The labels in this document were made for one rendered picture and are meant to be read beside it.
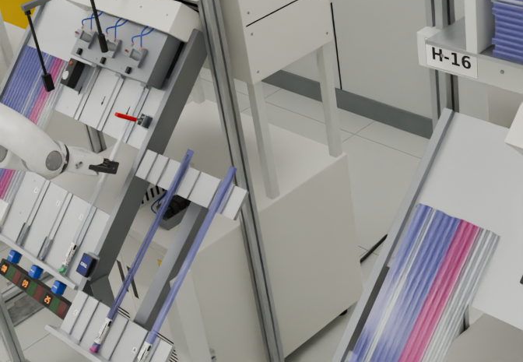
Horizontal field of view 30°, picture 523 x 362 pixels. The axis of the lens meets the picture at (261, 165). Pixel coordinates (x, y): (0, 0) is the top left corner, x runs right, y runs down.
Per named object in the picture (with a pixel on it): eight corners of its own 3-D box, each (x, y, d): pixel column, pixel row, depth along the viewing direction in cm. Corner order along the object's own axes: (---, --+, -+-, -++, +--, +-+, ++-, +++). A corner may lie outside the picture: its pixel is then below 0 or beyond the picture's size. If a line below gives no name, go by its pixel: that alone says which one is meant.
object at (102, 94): (156, 156, 247) (142, 150, 243) (20, 93, 291) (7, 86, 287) (208, 36, 247) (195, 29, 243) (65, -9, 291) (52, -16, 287)
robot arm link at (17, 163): (63, 142, 230) (40, 137, 236) (15, 134, 221) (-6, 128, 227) (56, 177, 230) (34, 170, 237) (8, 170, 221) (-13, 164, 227)
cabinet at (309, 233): (224, 423, 295) (185, 261, 262) (93, 329, 341) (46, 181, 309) (366, 309, 329) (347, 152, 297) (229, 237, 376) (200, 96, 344)
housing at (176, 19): (205, 53, 248) (167, 32, 237) (96, 16, 281) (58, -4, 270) (218, 24, 248) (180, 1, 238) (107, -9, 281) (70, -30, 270)
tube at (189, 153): (97, 353, 221) (93, 351, 220) (93, 350, 222) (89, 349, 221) (194, 152, 225) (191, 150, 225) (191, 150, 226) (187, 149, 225)
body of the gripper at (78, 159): (71, 149, 231) (107, 155, 240) (47, 137, 238) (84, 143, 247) (62, 178, 232) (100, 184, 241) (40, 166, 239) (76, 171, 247)
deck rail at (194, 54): (99, 297, 245) (80, 293, 240) (94, 294, 246) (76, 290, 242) (214, 39, 246) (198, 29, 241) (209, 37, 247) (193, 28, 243)
